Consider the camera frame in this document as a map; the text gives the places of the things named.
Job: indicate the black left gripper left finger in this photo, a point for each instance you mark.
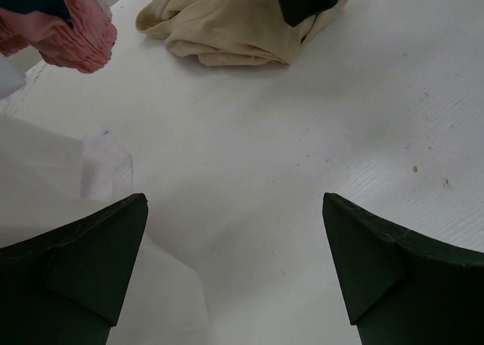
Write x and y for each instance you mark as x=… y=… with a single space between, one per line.
x=68 y=285

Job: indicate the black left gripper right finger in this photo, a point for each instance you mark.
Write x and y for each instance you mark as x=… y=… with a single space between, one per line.
x=399 y=286

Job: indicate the beige t shirt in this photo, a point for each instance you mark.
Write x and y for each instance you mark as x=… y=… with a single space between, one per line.
x=230 y=32

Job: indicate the white garment on hanger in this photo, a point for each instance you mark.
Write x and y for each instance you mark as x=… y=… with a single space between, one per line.
x=49 y=180

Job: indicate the pink patterned shirt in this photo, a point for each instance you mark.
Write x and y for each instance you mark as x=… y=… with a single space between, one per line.
x=75 y=34

